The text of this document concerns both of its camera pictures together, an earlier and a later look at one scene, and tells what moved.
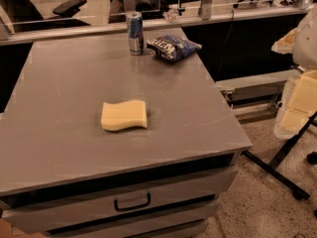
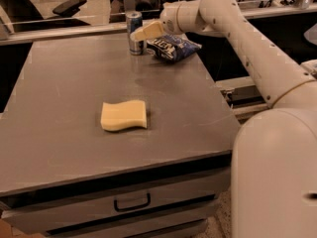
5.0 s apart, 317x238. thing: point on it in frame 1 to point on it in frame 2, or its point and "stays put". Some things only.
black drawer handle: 133,206 stays put
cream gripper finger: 285,44 to 174,22
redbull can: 136,38 stays put
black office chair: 23,12 stays put
